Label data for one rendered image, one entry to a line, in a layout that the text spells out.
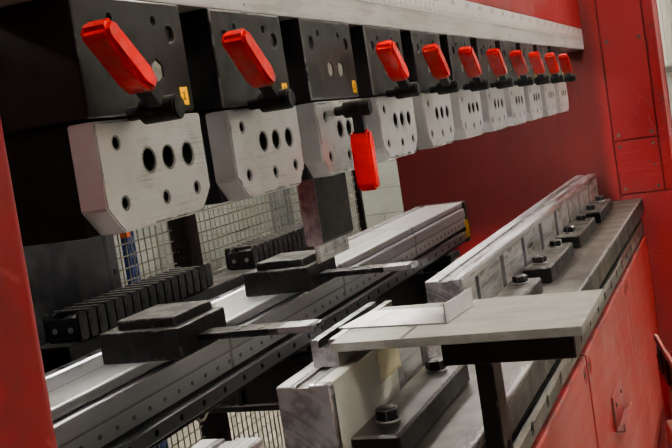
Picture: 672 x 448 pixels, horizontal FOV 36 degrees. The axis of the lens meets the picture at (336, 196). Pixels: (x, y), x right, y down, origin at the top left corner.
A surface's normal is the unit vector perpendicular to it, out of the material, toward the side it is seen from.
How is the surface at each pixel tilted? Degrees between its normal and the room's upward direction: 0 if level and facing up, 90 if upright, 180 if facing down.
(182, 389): 90
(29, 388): 90
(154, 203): 90
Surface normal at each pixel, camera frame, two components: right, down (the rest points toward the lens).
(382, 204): -0.29, 0.11
